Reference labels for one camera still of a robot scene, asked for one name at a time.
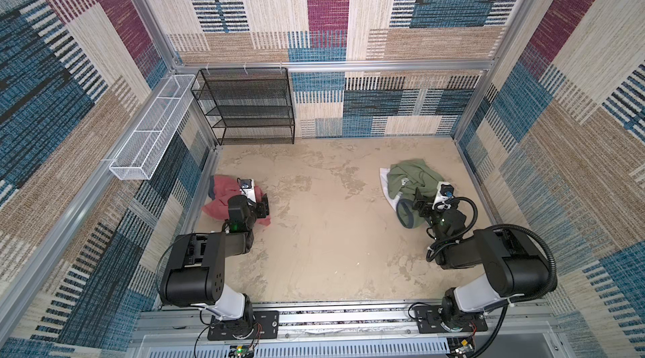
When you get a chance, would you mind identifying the red shirt with grey collar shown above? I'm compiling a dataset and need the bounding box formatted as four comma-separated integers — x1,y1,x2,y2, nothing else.
202,175,243,221

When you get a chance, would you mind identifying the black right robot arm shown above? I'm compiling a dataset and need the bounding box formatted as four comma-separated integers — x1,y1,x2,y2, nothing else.
403,184,558,333

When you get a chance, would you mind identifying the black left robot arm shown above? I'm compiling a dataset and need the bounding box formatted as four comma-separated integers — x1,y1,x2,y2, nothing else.
158,194,270,341

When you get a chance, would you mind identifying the white cloth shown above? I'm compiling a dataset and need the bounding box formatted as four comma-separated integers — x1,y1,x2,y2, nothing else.
379,168,406,210

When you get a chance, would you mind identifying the green shirt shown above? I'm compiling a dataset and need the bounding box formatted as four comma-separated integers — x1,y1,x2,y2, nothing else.
390,159,444,229

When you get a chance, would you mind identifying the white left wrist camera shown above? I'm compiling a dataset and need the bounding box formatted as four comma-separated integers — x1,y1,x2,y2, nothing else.
237,178,256,203

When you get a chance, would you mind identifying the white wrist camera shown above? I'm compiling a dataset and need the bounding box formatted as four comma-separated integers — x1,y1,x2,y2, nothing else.
433,182,455,211
237,178,256,203

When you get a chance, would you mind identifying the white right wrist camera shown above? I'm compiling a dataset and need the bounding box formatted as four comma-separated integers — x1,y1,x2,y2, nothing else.
433,182,455,211

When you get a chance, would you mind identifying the black wire shelf rack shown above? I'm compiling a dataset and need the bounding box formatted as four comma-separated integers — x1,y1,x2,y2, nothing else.
192,67,296,146

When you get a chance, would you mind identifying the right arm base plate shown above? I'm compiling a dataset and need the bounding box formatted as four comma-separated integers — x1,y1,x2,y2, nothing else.
409,304,489,334

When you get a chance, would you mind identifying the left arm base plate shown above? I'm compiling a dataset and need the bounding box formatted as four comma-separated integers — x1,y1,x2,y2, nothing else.
207,310,280,341

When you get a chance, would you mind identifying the white wire mesh basket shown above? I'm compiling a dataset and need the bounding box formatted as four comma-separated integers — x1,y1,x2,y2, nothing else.
109,74,196,181

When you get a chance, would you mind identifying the aluminium front rail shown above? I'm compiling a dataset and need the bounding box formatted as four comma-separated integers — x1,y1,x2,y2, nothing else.
126,299,576,357

